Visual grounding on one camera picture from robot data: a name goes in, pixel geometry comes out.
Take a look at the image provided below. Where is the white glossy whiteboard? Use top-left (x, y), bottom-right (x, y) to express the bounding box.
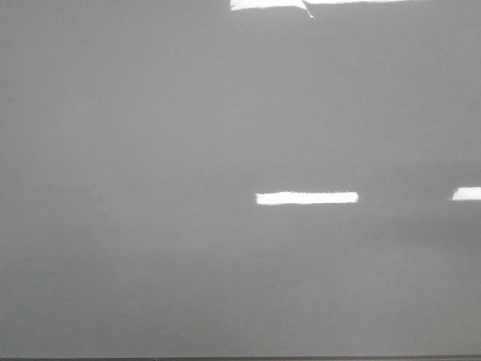
top-left (1, 1), bottom-right (480, 358)

